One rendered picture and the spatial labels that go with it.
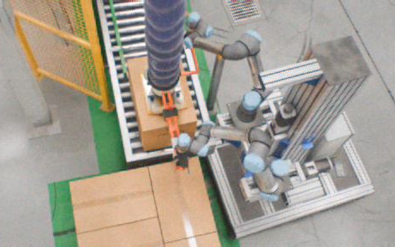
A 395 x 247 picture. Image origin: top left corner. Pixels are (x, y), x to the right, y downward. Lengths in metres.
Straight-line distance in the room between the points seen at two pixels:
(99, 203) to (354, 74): 2.07
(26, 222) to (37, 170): 0.46
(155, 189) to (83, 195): 0.53
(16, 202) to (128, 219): 1.16
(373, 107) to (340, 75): 2.47
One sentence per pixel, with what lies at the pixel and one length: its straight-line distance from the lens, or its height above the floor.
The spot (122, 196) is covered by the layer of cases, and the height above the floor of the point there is 0.54.
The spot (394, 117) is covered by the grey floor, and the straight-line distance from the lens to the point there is 5.08.
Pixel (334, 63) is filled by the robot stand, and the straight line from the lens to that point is 2.61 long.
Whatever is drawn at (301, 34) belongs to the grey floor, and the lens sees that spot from 5.22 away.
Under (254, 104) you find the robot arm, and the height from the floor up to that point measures 1.26.
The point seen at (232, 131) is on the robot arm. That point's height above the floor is 1.52.
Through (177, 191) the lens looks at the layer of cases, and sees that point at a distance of 3.73.
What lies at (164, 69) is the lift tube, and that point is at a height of 1.45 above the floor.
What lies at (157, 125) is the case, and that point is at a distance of 3.47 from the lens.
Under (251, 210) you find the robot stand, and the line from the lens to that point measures 4.11.
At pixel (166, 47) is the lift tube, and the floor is 1.71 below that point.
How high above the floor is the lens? 4.13
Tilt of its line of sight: 65 degrees down
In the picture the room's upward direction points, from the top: 9 degrees clockwise
